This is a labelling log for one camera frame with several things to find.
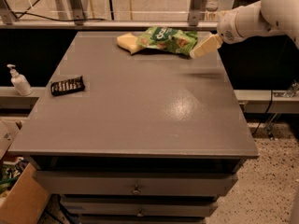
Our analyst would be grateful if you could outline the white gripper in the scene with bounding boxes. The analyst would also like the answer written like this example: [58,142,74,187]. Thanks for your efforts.
[190,8,245,59]

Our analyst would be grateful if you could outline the green rice chip bag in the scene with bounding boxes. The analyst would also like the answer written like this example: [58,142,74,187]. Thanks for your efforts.
[136,26,198,56]

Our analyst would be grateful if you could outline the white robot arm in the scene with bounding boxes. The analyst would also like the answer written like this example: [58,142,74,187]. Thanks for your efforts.
[190,0,299,59]

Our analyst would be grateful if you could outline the yellow sponge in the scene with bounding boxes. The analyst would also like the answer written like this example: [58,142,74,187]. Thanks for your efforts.
[117,33,143,54]

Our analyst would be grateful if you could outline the grey drawer cabinet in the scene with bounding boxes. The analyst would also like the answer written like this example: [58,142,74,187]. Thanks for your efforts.
[10,32,258,224]

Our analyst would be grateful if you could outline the black snack bar wrapper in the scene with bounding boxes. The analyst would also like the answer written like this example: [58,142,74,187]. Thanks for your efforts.
[50,77,85,96]

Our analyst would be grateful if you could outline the white pump dispenser bottle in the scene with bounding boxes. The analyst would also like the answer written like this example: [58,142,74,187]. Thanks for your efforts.
[7,64,33,96]

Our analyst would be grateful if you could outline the middle grey drawer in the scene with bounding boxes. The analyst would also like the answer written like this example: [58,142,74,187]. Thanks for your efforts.
[62,197,218,217]

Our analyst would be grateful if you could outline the grey drawer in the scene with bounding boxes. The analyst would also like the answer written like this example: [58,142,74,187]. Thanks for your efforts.
[62,197,218,217]
[33,171,237,196]

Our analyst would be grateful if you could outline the top grey drawer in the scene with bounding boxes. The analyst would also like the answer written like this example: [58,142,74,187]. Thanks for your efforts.
[33,171,237,196]

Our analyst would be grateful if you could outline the cardboard box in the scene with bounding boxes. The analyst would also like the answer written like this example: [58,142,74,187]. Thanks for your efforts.
[0,164,50,224]

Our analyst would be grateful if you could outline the black cable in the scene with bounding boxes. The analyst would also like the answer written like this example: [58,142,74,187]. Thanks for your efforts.
[12,11,107,22]

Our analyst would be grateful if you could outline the metal railing frame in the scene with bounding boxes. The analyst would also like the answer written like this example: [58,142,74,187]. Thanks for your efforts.
[0,0,244,33]

